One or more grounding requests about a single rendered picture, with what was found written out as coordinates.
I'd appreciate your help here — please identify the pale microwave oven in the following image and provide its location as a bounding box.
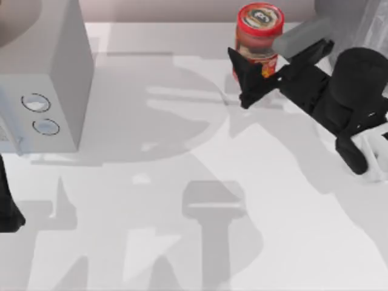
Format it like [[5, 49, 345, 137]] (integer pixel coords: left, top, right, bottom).
[[0, 0, 95, 156]]

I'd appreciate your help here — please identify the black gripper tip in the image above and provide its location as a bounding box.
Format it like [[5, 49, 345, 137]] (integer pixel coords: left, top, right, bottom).
[[0, 153, 27, 235]]

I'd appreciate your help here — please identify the small microwave knob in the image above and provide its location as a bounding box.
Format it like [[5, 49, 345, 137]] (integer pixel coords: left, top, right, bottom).
[[32, 118, 61, 136]]

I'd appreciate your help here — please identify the large microwave knob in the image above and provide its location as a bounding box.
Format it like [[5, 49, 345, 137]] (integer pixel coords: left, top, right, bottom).
[[21, 93, 52, 113]]

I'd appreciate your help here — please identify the pale grey rounded box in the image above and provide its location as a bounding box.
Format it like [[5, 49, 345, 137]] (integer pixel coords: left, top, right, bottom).
[[273, 16, 335, 59]]

